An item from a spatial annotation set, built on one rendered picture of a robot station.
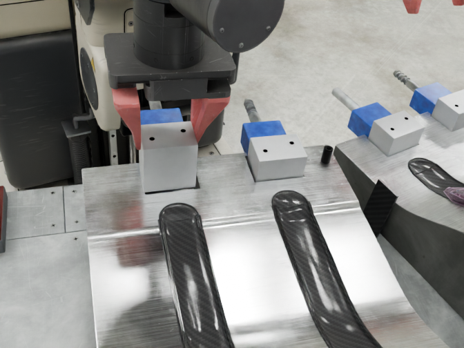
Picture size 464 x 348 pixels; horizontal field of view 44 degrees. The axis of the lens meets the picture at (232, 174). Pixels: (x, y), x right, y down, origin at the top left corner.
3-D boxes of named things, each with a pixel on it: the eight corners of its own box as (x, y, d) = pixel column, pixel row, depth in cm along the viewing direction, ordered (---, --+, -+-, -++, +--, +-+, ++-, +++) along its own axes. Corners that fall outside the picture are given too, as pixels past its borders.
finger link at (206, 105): (224, 163, 53) (234, 76, 47) (146, 169, 51) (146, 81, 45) (208, 118, 58) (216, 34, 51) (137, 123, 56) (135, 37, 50)
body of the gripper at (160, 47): (235, 88, 48) (245, 5, 43) (110, 95, 45) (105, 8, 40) (218, 47, 52) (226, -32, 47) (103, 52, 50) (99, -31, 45)
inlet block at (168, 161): (128, 110, 63) (127, 68, 60) (173, 106, 65) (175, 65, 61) (143, 192, 54) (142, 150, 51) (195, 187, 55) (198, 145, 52)
